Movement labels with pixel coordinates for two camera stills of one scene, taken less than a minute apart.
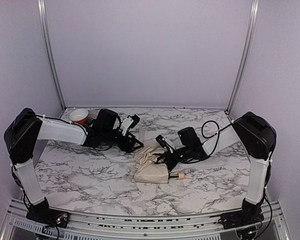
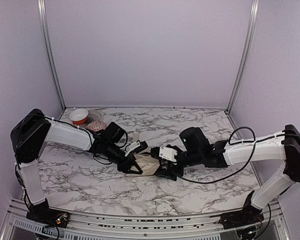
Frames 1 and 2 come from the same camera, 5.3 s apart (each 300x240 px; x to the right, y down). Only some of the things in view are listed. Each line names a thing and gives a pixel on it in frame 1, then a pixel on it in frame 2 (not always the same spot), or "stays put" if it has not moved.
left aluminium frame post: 50,51 stays put
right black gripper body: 170,157 -> 172,168
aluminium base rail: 20,225 stays put
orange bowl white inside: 79,116 stays put
